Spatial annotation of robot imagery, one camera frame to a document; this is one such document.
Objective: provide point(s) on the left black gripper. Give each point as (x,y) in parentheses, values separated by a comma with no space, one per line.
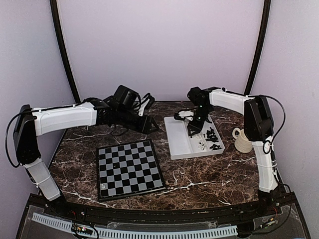
(146,124)

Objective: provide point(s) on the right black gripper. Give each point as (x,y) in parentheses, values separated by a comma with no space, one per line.
(193,126)

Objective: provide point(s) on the white plastic compartment tray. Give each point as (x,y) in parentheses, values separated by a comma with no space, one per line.
(181,145)

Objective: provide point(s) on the black grey chessboard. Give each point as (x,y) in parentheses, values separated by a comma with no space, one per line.
(128,169)

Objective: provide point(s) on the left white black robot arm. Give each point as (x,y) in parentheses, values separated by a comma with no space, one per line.
(125,108)

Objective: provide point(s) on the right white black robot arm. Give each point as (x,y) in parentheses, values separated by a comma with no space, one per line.
(258,125)

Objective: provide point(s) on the pile of black chess pieces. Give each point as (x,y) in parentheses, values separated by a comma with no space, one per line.
(213,140)

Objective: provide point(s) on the pile of white chess pieces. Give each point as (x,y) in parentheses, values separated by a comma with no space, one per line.
(201,142)

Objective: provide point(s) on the cream ribbed mug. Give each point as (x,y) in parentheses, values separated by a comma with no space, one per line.
(242,143)

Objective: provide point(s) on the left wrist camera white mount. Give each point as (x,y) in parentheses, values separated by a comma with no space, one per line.
(146,102)

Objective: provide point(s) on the right black frame post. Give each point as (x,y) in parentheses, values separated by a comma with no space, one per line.
(259,47)

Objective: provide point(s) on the black frame post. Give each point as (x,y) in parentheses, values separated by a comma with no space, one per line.
(259,47)
(62,49)

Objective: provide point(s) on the white slotted cable duct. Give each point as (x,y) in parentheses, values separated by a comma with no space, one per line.
(101,232)

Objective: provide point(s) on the black front rail base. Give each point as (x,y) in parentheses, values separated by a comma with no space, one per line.
(283,220)

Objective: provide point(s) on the left black frame post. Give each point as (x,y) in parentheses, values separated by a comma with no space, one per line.
(62,49)

